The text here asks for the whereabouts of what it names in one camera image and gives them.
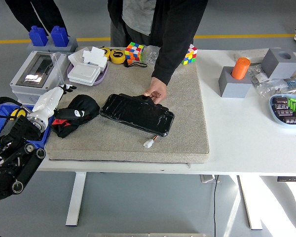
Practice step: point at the person's left hand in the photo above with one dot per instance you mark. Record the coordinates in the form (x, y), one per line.
(158, 90)

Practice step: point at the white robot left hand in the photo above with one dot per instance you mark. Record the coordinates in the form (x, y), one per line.
(48, 101)

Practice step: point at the black glossy panel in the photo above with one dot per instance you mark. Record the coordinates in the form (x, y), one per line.
(133, 116)

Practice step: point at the black rag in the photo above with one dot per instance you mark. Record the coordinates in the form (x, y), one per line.
(86, 103)

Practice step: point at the person's left forearm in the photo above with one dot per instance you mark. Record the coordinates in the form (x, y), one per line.
(170, 59)

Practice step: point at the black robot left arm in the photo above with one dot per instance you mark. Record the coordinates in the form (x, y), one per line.
(14, 158)

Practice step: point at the black table control panel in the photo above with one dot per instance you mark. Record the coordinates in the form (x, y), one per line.
(291, 179)

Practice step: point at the yellow lemon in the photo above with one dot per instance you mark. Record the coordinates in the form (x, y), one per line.
(18, 112)

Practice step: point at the clear plastic bag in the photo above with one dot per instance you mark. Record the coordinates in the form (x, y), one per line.
(59, 69)

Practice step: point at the clear bag of screws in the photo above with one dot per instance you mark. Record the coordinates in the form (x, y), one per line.
(150, 55)

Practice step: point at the colourful puzzle cube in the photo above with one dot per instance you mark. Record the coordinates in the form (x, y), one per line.
(134, 51)
(190, 56)

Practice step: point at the blue plastic bin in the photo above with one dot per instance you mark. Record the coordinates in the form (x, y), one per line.
(1, 109)

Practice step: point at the yellow tape measure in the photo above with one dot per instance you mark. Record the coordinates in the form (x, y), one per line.
(117, 56)
(105, 52)

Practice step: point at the purple tray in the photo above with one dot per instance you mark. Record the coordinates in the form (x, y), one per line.
(103, 75)

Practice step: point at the grey block holder base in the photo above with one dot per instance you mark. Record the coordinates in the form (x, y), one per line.
(71, 45)

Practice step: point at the grey-brown mat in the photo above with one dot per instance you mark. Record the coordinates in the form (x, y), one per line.
(138, 148)

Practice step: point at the white cardboard pieces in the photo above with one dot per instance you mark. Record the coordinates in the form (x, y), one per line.
(93, 56)

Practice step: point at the blue plastic block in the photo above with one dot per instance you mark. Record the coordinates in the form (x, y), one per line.
(59, 36)
(38, 35)

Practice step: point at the grey block with socket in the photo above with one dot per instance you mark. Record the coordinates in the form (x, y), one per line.
(234, 89)

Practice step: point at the person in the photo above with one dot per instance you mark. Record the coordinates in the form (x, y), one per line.
(39, 12)
(138, 14)

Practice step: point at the orange cylinder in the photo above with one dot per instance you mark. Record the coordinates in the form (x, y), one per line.
(240, 67)

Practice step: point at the white table leg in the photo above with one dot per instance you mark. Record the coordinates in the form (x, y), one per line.
(250, 202)
(75, 197)

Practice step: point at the grey under-table box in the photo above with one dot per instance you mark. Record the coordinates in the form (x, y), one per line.
(208, 178)

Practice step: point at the clear bag of metal parts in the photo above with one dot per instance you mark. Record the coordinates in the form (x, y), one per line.
(259, 76)
(271, 89)

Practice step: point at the light blue bowl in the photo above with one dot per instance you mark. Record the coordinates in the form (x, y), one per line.
(276, 121)

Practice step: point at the dark cylindrical capacitor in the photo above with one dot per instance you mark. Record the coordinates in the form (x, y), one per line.
(280, 100)
(283, 113)
(281, 106)
(289, 120)

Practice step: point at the grey block with round hole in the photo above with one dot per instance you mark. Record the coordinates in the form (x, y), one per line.
(278, 65)

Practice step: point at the green battery cell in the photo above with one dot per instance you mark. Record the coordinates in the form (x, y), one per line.
(291, 102)
(295, 105)

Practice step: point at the clear bag of blue resistors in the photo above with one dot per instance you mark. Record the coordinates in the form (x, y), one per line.
(294, 82)

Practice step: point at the grey electrical enclosure box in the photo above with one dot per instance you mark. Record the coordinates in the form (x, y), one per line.
(22, 71)

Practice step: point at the white switch box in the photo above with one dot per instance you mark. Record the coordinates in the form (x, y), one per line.
(85, 72)

